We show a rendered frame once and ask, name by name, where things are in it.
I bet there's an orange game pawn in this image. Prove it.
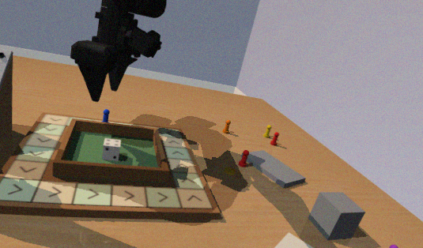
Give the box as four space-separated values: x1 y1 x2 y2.
222 120 231 133

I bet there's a yellow game pawn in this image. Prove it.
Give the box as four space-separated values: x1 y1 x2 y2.
263 125 272 138

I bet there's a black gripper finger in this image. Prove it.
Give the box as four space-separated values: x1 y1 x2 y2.
108 56 137 92
74 60 116 102

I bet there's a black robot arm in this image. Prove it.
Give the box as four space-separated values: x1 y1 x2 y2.
101 0 167 58

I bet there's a dark blue pawn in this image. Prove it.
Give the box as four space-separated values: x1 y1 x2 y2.
103 109 110 122

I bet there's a red pawn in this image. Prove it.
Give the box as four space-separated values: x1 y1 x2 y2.
239 150 249 167
271 132 279 146

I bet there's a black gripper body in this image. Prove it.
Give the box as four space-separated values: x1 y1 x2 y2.
70 6 141 67

